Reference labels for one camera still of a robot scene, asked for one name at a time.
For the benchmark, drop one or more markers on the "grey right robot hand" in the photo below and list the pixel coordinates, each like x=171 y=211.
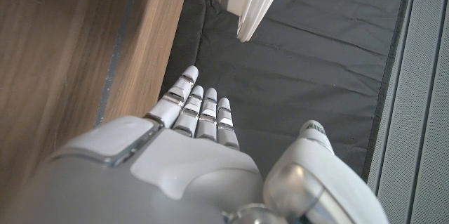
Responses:
x=158 y=182

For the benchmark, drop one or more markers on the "black backdrop curtain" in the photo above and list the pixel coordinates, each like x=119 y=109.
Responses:
x=315 y=76

